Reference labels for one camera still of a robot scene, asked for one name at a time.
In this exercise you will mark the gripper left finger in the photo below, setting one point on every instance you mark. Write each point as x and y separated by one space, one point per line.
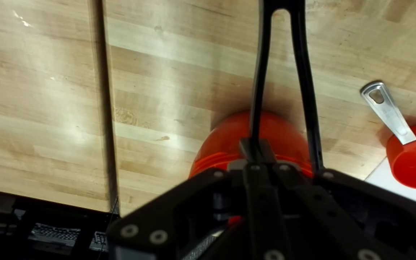
179 202

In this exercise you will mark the black keyboard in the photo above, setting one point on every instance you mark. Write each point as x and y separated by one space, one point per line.
54 234

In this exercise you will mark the white paper sheet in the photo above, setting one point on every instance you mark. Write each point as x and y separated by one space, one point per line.
385 180

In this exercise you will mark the red plastic cup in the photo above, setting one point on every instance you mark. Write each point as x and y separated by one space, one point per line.
222 144

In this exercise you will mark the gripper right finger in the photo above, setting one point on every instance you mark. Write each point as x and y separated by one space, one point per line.
356 206

